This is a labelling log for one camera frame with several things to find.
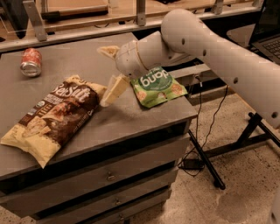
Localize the black metal table frame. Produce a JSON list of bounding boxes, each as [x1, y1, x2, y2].
[[188, 112, 280, 190]]

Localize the green dang snack bag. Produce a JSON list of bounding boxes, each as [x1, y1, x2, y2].
[[130, 67, 187, 109]]

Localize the black laptop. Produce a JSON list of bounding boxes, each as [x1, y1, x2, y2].
[[249, 0, 280, 65]]

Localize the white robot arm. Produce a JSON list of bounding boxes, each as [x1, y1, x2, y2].
[[98, 9, 280, 130]]

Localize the grey drawer cabinet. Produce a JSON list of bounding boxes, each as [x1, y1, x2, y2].
[[0, 117, 191, 224]]

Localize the metal shelf rail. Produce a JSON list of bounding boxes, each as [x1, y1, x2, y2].
[[0, 0, 264, 53]]

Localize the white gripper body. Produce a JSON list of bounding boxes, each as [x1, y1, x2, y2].
[[115, 40, 143, 79]]

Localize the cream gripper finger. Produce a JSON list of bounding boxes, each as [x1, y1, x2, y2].
[[100, 74, 130, 107], [97, 45, 120, 60]]

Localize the black power adapter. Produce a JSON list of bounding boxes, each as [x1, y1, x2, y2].
[[182, 159, 204, 170]]

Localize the brown sea salt chip bag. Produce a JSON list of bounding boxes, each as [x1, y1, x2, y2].
[[1, 75, 107, 167]]

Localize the red coke can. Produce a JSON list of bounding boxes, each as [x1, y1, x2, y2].
[[20, 48, 42, 77]]

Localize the black cable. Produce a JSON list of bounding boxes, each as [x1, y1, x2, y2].
[[178, 73, 230, 178]]

